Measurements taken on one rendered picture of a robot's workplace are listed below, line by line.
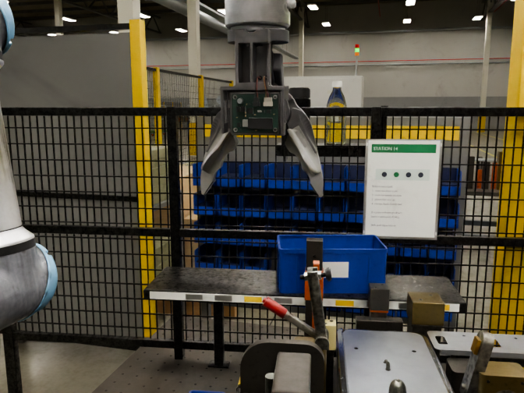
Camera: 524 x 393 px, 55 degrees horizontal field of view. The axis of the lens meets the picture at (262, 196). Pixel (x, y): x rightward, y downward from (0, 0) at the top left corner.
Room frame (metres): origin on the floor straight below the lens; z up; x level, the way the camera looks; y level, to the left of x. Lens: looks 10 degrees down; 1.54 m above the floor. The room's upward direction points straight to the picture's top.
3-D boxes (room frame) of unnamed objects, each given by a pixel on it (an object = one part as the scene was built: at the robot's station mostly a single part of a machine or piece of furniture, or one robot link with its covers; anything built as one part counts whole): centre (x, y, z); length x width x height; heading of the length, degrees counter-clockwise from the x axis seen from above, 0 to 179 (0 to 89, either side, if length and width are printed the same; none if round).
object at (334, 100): (1.63, -0.24, 1.53); 0.07 x 0.07 x 0.20
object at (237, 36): (0.60, 0.00, 1.57); 0.09 x 0.08 x 0.12; 172
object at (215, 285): (1.44, -0.12, 1.02); 0.90 x 0.22 x 0.03; 84
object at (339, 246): (1.43, -0.20, 1.10); 0.30 x 0.17 x 0.13; 90
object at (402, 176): (1.52, -0.43, 1.30); 0.23 x 0.02 x 0.31; 84
